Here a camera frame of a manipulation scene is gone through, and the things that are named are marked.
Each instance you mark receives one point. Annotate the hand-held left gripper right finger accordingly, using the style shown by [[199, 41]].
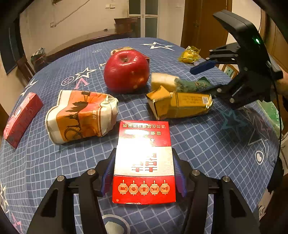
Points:
[[180, 177]]

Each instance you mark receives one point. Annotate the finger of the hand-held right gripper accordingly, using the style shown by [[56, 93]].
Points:
[[202, 66], [236, 92]]

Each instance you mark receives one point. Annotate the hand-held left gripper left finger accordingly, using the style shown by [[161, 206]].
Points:
[[106, 177]]

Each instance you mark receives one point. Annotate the green scouring sponge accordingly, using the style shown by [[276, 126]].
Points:
[[193, 85]]

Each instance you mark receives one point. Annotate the round bin with green liner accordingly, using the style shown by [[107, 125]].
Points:
[[270, 112]]

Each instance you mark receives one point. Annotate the red cigarette box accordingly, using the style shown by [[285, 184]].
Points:
[[144, 157]]

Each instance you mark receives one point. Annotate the gold cardboard box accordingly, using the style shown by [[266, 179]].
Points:
[[184, 105]]

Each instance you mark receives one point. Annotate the orange white paper bag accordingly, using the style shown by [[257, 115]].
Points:
[[78, 112]]

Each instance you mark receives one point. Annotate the person's right forearm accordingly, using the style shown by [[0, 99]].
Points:
[[283, 85]]

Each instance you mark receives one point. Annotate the yellow plastic wrapper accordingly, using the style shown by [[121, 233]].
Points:
[[187, 55]]

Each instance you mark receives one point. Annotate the small wooden chair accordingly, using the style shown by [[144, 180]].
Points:
[[229, 69]]

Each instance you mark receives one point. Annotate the large wooden door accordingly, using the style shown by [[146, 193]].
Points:
[[279, 45]]

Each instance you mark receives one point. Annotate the blue star tablecloth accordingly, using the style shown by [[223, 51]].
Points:
[[202, 146]]

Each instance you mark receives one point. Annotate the glass double door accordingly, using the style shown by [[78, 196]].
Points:
[[150, 22]]

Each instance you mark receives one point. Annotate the red apple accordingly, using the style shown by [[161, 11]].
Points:
[[126, 72]]

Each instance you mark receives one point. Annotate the wooden dining chair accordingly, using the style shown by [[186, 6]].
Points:
[[24, 65], [126, 23]]

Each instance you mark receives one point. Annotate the brown rectangular box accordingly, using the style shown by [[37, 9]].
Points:
[[115, 51]]

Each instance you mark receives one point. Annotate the red box at left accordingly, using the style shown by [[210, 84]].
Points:
[[22, 119]]

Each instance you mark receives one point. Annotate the green bag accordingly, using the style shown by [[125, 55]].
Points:
[[38, 55]]

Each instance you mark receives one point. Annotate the framed picture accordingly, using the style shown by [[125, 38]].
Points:
[[59, 2]]

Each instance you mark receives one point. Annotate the dark window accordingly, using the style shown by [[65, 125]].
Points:
[[11, 45]]

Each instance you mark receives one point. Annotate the wall switch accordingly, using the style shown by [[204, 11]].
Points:
[[110, 6]]

